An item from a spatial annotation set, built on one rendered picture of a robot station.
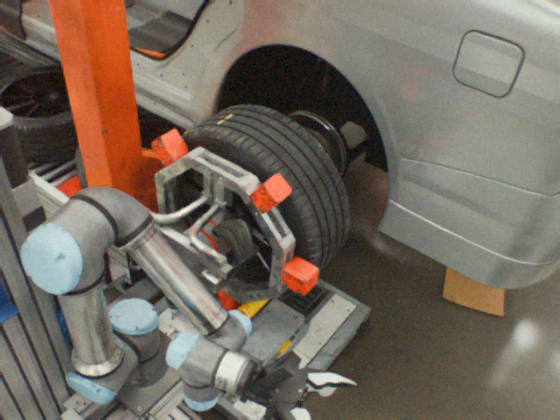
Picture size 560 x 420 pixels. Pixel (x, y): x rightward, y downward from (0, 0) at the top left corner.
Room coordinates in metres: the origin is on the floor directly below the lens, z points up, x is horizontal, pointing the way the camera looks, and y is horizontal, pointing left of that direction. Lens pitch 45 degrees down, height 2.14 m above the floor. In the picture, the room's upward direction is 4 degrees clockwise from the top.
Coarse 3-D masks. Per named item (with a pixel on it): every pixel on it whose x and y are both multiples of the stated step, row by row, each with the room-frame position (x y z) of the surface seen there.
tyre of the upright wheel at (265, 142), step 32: (224, 128) 1.44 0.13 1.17; (256, 128) 1.44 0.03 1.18; (288, 128) 1.47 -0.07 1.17; (256, 160) 1.31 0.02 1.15; (288, 160) 1.34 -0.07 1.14; (320, 160) 1.40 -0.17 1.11; (320, 192) 1.31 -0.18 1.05; (288, 224) 1.24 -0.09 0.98; (320, 224) 1.24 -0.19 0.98; (320, 256) 1.21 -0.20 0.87; (288, 288) 1.22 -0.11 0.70
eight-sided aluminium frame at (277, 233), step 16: (192, 160) 1.34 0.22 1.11; (208, 160) 1.37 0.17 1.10; (224, 160) 1.35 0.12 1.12; (160, 176) 1.43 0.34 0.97; (208, 176) 1.31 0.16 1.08; (224, 176) 1.27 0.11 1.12; (240, 176) 1.30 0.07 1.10; (160, 192) 1.44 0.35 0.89; (176, 192) 1.48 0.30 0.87; (240, 192) 1.24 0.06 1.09; (160, 208) 1.45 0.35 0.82; (176, 208) 1.47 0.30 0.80; (256, 208) 1.20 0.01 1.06; (272, 208) 1.23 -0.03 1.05; (176, 224) 1.46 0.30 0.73; (272, 224) 1.19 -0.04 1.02; (272, 240) 1.17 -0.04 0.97; (288, 240) 1.17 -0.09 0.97; (272, 256) 1.16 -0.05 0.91; (288, 256) 1.18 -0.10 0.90; (272, 272) 1.16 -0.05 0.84; (224, 288) 1.27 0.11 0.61; (240, 288) 1.27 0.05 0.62; (256, 288) 1.21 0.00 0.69; (272, 288) 1.15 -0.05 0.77
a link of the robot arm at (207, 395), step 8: (184, 384) 0.57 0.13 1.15; (184, 392) 0.57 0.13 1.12; (192, 392) 0.56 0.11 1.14; (200, 392) 0.56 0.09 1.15; (208, 392) 0.56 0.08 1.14; (216, 392) 0.58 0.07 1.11; (192, 400) 0.56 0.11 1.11; (200, 400) 0.56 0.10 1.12; (208, 400) 0.56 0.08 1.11; (216, 400) 0.58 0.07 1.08; (192, 408) 0.56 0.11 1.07; (200, 408) 0.56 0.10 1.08; (208, 408) 0.56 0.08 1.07
